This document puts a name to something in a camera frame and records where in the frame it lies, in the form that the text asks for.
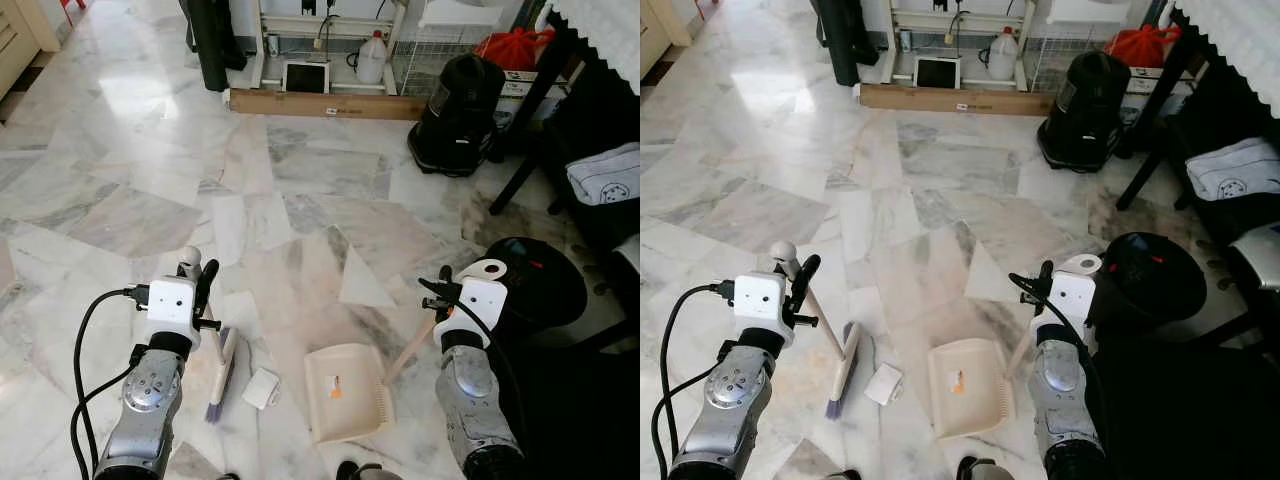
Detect black dining chair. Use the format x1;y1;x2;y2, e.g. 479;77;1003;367
545;60;641;251
1165;60;1280;246

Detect white shelf frame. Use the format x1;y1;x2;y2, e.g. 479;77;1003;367
258;0;409;96
890;0;1036;91

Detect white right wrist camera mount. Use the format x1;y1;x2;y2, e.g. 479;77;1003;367
460;278;509;348
1050;270;1098;341

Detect black folding chair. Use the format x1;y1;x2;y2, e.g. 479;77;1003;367
1095;320;1280;480
515;320;641;480

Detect white scalloped tablecloth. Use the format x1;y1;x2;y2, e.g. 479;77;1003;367
1170;0;1280;91
548;0;641;96

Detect white framed tablet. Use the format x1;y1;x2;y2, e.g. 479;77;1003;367
915;56;962;91
283;60;331;95

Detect red bag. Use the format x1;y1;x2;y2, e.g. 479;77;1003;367
1105;24;1183;69
475;27;557;73

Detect black vacuum cleaner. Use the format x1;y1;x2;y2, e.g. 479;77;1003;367
407;53;507;178
1037;50;1134;173

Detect beige louvered wooden door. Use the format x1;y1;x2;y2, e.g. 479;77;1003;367
0;0;63;99
640;0;694;76

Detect white plastic chair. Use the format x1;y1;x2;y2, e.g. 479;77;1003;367
1047;0;1131;26
418;0;503;29

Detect beige plastic dustpan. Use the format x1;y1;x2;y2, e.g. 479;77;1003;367
925;253;1103;441
303;258;509;446

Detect folded grey towel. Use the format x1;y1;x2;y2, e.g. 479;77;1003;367
1186;137;1280;202
566;142;641;207

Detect long brown cardboard box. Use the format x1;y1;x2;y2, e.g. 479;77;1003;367
858;83;1054;117
228;88;429;122

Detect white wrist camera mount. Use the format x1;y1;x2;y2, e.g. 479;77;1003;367
733;272;788;343
145;277;199;348
460;278;509;348
1050;270;1098;341

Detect white wire rack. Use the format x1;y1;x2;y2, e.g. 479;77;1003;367
1030;35;1106;93
393;38;483;98

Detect dark green rolled bag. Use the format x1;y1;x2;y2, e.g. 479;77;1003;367
812;0;876;88
185;0;246;93

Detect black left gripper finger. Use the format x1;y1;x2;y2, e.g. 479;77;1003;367
795;254;823;319
196;258;222;323

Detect grey robot right foot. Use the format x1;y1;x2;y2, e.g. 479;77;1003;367
955;457;1016;480
335;460;401;480

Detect black round appliance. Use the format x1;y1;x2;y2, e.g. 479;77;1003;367
480;237;589;336
1090;232;1208;331

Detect beige brush purple bristles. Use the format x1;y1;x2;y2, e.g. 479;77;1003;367
177;246;241;425
770;240;863;421

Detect black wooden table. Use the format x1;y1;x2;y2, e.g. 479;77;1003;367
488;30;586;218

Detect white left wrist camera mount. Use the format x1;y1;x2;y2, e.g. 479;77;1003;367
145;277;199;348
733;272;788;343

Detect white plastic jug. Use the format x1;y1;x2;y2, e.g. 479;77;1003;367
988;27;1020;81
356;30;388;85

